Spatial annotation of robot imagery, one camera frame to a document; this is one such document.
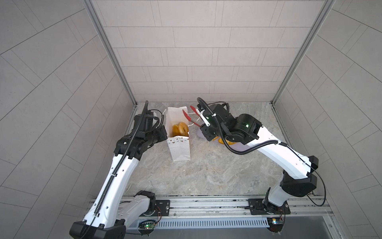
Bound lilac plastic tray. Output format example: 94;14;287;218
197;128;251;151

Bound fake croissant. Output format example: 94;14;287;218
218;138;236;145

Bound white cartoon paper bag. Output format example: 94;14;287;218
165;107;191;162

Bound ring shaped fake bread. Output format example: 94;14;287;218
178;122;189;137

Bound red metal tongs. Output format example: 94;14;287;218
181;105;203;128

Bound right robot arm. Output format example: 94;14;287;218
197;110;318;215

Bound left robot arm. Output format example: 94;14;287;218
69;125;167;239

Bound left circuit board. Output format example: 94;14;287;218
138;220;157;230

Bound circuit board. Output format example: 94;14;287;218
138;220;157;230
267;217;284;233

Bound right circuit board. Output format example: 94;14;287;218
267;217;284;233

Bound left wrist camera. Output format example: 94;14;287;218
139;112;160;131

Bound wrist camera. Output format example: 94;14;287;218
139;112;160;131
197;102;233;126

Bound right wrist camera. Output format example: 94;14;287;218
197;102;233;126

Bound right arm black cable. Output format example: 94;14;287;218
196;97;327;207

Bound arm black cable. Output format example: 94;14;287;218
77;100;165;239
196;97;327;207

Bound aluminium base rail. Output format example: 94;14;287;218
80;194;333;222

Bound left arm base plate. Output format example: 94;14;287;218
134;198;170;217

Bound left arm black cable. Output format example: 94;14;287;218
77;100;165;239

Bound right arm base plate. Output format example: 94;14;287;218
248;199;290;215

